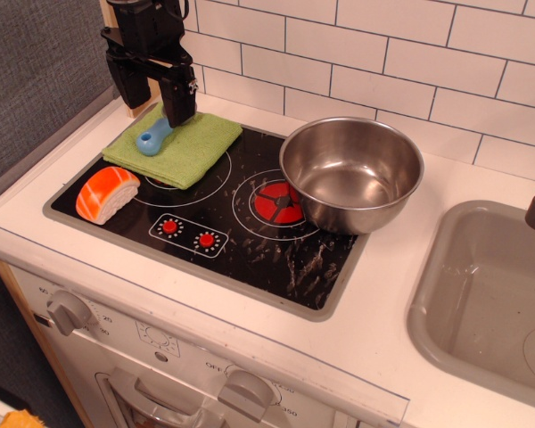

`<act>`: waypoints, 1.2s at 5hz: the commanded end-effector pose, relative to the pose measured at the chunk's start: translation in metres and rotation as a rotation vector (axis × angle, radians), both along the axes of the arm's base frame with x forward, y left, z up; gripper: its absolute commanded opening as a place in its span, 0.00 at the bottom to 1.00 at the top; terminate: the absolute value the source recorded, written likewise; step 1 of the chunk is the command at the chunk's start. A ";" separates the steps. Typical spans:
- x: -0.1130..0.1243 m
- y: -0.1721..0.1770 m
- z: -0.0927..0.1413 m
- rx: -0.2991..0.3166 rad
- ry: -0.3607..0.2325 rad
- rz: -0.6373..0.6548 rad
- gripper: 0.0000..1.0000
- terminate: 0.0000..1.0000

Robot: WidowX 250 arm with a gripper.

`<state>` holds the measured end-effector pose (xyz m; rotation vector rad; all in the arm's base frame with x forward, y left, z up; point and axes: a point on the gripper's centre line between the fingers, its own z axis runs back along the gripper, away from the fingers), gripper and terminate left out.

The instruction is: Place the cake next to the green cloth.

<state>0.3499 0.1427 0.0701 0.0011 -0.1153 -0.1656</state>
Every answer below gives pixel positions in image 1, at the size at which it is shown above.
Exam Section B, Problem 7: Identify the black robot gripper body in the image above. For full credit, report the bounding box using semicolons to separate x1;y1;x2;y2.
108;0;193;68

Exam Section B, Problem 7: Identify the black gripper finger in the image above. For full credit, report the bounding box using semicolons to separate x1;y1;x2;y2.
159;65;198;128
106;52;151;108

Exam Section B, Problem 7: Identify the orange salmon sushi toy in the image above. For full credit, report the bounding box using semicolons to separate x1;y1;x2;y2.
75;166;140;225

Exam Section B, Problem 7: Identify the stainless steel bowl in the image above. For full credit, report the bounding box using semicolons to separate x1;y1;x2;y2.
279;117;424;235

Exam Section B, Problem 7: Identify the green cloth napkin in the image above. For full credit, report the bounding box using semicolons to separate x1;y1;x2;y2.
103;103;243;190

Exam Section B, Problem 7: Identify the left red stove knob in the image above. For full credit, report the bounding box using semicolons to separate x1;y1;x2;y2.
161;219;178;235

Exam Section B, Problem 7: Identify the red stove knob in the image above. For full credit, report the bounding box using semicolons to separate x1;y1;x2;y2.
198;234;216;248
161;219;178;235

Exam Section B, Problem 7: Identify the black toy stovetop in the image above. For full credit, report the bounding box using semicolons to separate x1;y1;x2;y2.
44;127;367;321

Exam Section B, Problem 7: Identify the right red stove knob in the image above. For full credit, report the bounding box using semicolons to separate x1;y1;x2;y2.
198;234;216;248

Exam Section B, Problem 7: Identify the left grey oven dial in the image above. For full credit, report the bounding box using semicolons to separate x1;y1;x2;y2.
46;290;92;336

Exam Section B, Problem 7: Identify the grey oven dial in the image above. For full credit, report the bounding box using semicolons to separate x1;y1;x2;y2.
218;370;275;423
46;290;92;336

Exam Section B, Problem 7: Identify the right grey oven dial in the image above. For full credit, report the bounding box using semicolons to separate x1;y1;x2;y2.
218;370;275;423

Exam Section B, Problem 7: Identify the yellow object at corner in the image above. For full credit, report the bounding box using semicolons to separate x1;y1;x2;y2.
0;409;45;428

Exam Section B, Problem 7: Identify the grey toy sink basin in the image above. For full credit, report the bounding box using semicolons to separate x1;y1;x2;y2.
407;201;535;407

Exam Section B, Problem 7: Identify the blue handled grey scoop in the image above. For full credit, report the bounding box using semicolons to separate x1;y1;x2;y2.
136;118;174;157

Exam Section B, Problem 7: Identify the grey oven door handle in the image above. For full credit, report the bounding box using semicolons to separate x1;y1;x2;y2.
107;368;228;427

